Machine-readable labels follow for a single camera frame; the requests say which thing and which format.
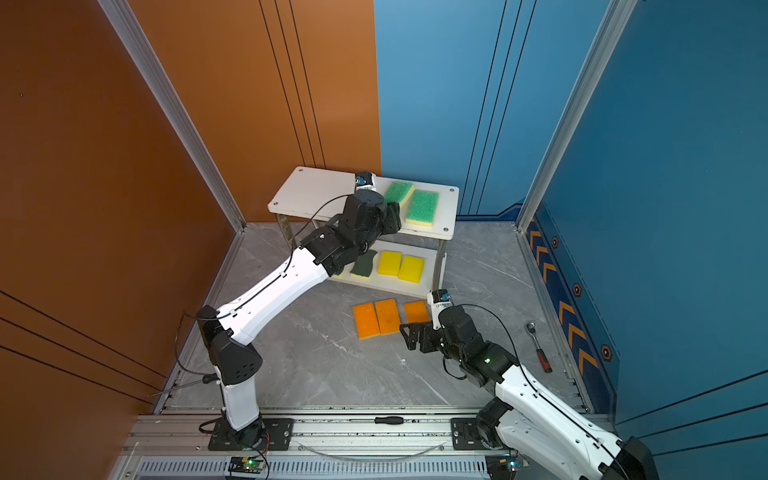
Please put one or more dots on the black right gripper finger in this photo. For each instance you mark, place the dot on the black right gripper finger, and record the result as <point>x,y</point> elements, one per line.
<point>417,330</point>
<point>422,344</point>

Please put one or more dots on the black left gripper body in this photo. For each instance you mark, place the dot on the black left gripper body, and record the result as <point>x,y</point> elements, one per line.
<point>361,248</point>

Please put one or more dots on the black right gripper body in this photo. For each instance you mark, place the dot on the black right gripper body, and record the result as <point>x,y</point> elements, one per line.
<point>457,352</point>

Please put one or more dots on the orange sponge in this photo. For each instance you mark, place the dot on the orange sponge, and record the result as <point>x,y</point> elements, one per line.
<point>366,321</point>
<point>388,316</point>
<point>416,312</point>

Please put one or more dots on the light green sponge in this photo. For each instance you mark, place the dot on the light green sponge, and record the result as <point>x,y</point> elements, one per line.
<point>423,208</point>
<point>399,192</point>

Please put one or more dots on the yellow sponge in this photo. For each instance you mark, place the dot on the yellow sponge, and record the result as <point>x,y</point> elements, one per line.
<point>389,263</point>
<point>411,269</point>

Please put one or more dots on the green wavy sponge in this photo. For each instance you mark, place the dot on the green wavy sponge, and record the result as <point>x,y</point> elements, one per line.
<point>363,267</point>

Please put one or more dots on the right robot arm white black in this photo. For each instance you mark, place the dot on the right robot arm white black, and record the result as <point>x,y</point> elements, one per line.
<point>523,414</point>

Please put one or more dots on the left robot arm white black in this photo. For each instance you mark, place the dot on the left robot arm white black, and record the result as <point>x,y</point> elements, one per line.
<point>228,331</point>

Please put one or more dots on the white two-tier shelf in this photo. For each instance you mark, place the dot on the white two-tier shelf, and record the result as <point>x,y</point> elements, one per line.
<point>313,193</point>

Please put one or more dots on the right green circuit board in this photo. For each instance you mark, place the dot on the right green circuit board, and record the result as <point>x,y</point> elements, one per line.
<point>505,467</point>

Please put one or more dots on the green circuit board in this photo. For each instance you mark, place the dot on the green circuit board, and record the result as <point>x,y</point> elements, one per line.
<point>505,467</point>
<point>248,467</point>

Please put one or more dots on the left green circuit board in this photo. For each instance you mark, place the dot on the left green circuit board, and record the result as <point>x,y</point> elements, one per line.
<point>248,467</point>

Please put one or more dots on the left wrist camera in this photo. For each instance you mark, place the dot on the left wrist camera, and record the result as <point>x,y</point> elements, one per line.
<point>365,180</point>

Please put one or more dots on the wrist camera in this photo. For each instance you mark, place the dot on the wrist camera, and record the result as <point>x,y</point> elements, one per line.
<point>365,180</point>
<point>437,301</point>

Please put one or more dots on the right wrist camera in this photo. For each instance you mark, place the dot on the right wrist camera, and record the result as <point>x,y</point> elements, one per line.
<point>437,301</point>

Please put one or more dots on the red handled ratchet tool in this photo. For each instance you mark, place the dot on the red handled ratchet tool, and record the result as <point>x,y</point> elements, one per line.
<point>543,359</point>

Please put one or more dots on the black screwdriver on rail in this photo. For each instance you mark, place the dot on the black screwdriver on rail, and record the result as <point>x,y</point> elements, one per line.
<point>389,420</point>

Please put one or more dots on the yellow black handled screwdriver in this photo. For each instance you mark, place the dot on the yellow black handled screwdriver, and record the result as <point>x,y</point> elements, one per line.
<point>204,380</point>

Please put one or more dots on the left aluminium corner post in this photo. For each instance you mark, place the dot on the left aluminium corner post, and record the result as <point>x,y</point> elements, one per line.
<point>126,25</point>

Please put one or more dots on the aluminium corner post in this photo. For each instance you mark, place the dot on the aluminium corner post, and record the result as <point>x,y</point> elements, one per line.
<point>611,28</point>
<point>126,25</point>

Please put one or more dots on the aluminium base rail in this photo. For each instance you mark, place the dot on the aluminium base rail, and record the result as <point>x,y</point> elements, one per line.
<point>316,445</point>

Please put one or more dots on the right aluminium corner post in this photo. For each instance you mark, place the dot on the right aluminium corner post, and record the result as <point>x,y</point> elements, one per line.
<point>611,28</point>

